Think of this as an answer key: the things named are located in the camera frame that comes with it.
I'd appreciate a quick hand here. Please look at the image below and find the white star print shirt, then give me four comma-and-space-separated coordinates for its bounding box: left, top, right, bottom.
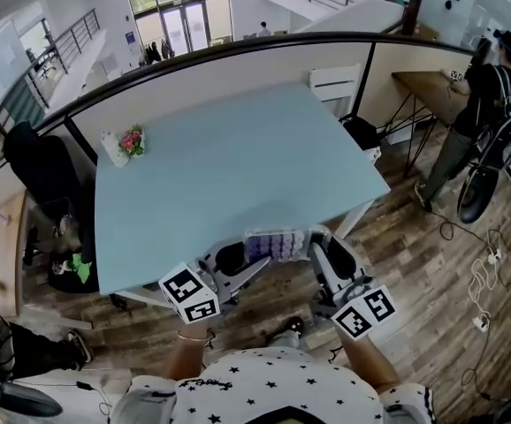
112, 346, 436, 424

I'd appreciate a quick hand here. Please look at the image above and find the white partition with black rail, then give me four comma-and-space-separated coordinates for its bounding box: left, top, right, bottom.
0, 31, 483, 193

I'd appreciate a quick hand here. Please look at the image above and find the white coiled cable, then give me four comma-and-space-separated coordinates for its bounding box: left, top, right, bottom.
467, 257, 500, 322

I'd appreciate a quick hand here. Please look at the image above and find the thin gold bracelet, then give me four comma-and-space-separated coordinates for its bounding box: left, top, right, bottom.
176, 329, 209, 343

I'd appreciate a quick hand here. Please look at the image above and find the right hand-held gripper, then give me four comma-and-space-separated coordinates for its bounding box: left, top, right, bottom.
308, 231, 397, 340

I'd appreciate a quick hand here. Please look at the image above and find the person's black shoe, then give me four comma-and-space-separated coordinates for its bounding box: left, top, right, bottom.
276, 315, 306, 340

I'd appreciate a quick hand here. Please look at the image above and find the person's left forearm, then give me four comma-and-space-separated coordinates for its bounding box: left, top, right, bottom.
164, 324, 210, 382

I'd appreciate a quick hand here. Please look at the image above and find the wooden table with black legs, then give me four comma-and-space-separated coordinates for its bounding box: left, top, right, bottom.
391, 70, 477, 179

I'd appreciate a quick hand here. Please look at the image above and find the black office chair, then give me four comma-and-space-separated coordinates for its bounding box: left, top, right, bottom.
3, 120, 101, 295

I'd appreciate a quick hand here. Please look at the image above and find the white ceramic jar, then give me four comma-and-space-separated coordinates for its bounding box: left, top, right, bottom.
100, 130, 130, 168

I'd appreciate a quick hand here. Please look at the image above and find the clear plastic box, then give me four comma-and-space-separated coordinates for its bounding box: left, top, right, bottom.
31, 195, 85, 256

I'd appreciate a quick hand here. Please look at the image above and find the person's right forearm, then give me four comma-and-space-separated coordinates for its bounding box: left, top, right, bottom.
338, 331, 400, 389

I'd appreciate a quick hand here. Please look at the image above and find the light blue table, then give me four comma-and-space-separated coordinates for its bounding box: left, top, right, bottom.
93, 81, 392, 311

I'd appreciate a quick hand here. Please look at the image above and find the white wooden chair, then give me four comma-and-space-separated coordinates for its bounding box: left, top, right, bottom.
309, 63, 363, 119

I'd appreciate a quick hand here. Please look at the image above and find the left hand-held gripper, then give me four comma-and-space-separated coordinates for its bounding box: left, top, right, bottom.
157, 239, 273, 325

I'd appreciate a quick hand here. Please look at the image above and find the black metal stair railing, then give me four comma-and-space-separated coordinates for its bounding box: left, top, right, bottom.
53, 8, 103, 73

